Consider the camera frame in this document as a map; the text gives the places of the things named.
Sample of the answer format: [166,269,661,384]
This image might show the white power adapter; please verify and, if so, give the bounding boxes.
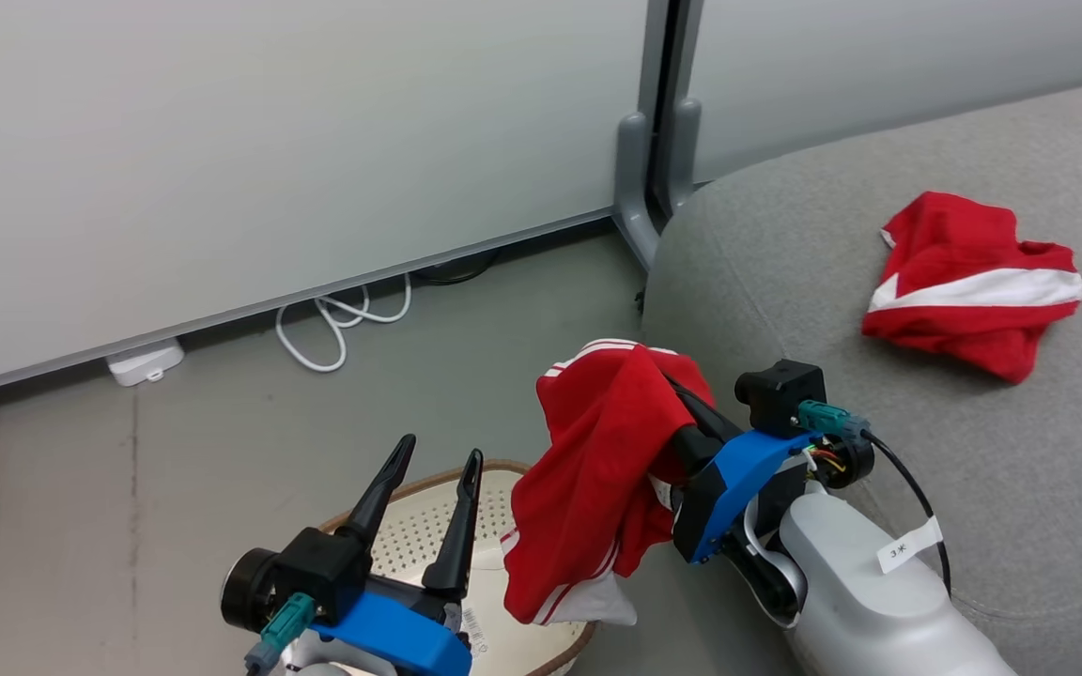
[105,339,187,388]

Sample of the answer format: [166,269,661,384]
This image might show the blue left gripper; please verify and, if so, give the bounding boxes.
[220,434,485,676]

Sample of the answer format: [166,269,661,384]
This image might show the narrow white partition panel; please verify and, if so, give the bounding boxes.
[663,0,1082,185]

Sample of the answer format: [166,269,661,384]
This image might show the round wicker laundry basket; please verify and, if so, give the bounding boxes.
[316,458,598,676]

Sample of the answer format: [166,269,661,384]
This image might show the red garment thin white stripes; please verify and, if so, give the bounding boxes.
[501,338,717,628]

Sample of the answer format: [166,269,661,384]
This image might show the black floor cable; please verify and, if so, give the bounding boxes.
[412,248,502,286]

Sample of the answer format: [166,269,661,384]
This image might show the grey partition foot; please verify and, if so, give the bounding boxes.
[663,96,704,219]
[612,112,665,272]

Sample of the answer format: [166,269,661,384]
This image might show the wide white partition panel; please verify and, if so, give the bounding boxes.
[0,0,673,395]

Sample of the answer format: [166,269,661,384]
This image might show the right arm cable teal plug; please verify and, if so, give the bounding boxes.
[797,399,953,598]

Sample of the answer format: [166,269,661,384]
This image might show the left arm cable teal plug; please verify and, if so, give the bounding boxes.
[243,591,317,676]

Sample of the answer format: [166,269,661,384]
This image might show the white coiled cable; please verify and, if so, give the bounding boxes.
[274,271,413,375]

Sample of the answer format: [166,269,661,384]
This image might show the red garment broad white band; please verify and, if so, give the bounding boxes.
[860,191,1082,386]

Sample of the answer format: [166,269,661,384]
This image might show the arm cable teal plug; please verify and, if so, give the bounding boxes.
[243,591,317,676]
[797,399,953,598]

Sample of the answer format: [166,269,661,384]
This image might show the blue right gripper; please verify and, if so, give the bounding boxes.
[663,375,876,566]

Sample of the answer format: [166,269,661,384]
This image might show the grey fabric sofa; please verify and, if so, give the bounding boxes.
[569,75,1082,676]

